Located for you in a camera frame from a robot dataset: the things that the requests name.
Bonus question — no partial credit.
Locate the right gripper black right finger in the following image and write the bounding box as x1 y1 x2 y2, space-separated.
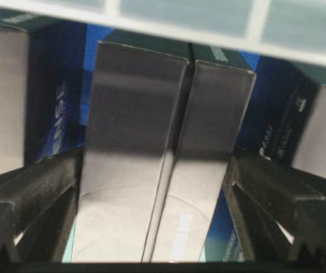
223 155 326 263

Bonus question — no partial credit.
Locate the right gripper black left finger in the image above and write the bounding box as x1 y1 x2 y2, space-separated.
0 147 83 263

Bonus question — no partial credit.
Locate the black camera box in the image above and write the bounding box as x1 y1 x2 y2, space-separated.
0 9 86 174
253 62 326 197
72 30 256 262

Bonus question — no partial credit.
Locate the clear plastic storage case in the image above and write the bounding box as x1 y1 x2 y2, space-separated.
0 1 326 66

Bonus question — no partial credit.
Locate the blue foam liner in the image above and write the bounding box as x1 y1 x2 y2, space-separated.
82 26 256 160

